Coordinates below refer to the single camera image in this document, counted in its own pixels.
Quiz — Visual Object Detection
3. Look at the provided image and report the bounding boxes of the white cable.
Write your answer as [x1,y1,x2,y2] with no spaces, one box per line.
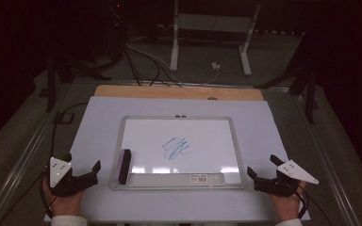
[125,42,220,86]

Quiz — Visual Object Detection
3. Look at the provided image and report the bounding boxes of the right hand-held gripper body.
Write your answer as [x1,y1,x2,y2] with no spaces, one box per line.
[254,159,321,199]

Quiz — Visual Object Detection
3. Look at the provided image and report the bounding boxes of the person's right hand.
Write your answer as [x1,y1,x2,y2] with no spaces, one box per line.
[268,180,307,222]

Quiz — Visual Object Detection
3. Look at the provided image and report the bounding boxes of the white metal stand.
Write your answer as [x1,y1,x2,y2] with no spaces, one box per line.
[169,0,263,77]

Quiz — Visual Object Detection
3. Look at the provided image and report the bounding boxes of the black tripod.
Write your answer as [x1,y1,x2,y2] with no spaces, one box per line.
[254,60,321,125]
[38,46,111,114]

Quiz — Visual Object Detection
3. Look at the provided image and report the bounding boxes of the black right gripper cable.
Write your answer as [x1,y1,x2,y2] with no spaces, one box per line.
[296,183,333,226]

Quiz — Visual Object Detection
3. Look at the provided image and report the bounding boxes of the dark equipment with red light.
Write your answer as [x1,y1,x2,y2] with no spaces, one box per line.
[106,0,130,64]

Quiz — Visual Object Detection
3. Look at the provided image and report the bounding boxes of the metal floor rail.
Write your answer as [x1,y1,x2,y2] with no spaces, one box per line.
[291,93,362,226]
[0,80,74,226]

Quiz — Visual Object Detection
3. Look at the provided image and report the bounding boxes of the white paper sheet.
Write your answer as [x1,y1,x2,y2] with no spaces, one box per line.
[44,95,311,223]

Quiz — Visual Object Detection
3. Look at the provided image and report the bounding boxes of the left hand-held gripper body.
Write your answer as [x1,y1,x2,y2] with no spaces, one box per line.
[48,156,99,199]

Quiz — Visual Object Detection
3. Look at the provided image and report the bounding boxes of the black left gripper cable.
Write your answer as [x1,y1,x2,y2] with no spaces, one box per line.
[0,102,89,226]

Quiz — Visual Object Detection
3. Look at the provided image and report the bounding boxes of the grey framed whiteboard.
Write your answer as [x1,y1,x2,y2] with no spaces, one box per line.
[107,115,248,192]

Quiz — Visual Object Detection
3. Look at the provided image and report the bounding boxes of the person's left hand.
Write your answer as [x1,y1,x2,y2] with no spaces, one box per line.
[41,176,86,218]

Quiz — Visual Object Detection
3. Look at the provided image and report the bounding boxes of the purple and black eraser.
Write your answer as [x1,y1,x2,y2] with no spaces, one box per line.
[114,148,133,186]

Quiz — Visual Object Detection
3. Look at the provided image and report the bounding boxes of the small black square frame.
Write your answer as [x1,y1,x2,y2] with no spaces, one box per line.
[53,111,75,124]

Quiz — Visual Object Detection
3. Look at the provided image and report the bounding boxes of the black floor cable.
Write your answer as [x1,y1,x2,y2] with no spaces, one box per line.
[123,48,183,88]

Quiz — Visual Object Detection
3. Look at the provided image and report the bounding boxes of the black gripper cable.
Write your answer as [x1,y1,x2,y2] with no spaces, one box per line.
[0,102,89,226]
[296,183,333,226]

